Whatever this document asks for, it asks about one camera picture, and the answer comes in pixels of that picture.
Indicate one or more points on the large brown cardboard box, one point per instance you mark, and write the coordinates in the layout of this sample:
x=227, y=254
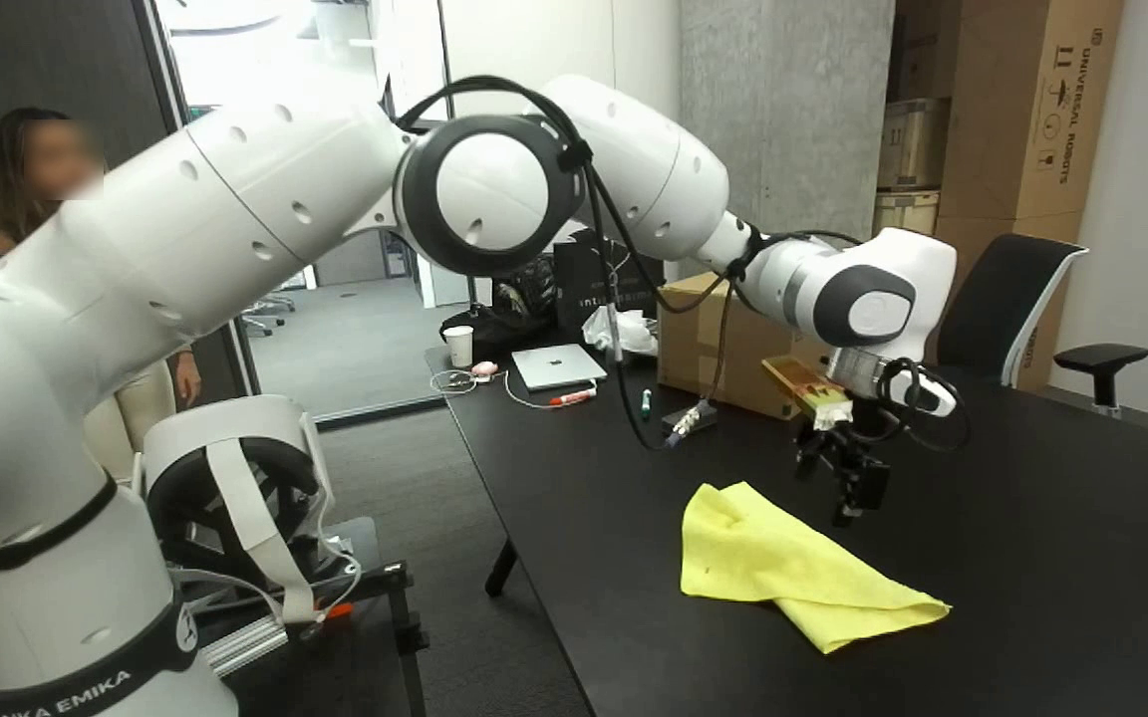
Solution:
x=707, y=342

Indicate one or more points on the white plastic bag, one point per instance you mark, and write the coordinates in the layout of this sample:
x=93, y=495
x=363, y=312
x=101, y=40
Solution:
x=627, y=331

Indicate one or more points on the small white pink device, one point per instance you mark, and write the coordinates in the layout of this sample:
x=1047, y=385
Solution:
x=482, y=372

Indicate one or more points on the orange and black clamp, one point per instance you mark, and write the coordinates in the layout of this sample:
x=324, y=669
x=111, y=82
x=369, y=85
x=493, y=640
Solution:
x=335, y=615

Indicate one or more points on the red pen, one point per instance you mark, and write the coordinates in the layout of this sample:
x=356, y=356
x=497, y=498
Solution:
x=577, y=396

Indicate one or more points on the black office chair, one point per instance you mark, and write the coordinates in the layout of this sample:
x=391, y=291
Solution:
x=1100, y=356

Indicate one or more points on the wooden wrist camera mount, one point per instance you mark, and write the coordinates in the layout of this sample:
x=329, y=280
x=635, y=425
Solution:
x=798, y=381

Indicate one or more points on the yellow towel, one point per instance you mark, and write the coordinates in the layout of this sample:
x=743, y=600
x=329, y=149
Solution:
x=760, y=552

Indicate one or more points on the white VR headset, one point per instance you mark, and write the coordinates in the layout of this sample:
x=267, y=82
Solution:
x=238, y=433

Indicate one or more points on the white paper cup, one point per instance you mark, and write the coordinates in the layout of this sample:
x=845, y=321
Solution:
x=461, y=342

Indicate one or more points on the small stacked cardboard box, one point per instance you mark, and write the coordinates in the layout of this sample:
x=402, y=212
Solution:
x=903, y=207
x=915, y=139

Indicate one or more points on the person behind robot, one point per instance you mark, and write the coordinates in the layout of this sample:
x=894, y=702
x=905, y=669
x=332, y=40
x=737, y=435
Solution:
x=54, y=162

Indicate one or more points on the black bag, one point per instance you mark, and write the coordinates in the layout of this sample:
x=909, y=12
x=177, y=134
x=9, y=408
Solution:
x=547, y=299

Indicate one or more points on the white closed laptop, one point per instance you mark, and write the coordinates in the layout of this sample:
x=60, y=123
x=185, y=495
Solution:
x=559, y=364

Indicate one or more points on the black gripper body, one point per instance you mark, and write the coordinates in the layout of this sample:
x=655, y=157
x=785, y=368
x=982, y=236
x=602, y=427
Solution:
x=845, y=445

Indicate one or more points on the black chair white frame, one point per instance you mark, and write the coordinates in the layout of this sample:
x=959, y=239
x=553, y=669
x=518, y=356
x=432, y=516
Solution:
x=1015, y=303

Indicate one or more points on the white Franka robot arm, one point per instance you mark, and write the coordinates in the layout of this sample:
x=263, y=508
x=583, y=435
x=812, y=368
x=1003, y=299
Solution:
x=239, y=226

